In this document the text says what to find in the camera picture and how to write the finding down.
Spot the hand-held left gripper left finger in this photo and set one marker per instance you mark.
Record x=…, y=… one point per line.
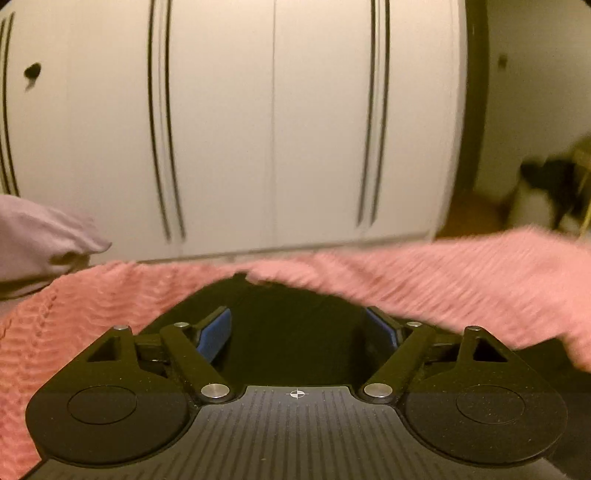
x=216, y=333

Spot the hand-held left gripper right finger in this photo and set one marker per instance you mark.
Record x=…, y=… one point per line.
x=381, y=330

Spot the black pants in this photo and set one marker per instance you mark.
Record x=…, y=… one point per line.
x=295, y=332

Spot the pink ribbed blanket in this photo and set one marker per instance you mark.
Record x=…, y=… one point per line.
x=69, y=314

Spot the lilac pillow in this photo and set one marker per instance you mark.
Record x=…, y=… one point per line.
x=37, y=235

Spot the white cabinet doors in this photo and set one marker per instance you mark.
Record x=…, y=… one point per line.
x=277, y=115

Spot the black cloth on side table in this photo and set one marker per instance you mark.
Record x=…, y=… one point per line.
x=551, y=177

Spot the dark brown door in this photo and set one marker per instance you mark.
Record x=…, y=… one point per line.
x=475, y=92

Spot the white side table, wooden legs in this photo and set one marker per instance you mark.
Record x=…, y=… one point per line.
x=581, y=157

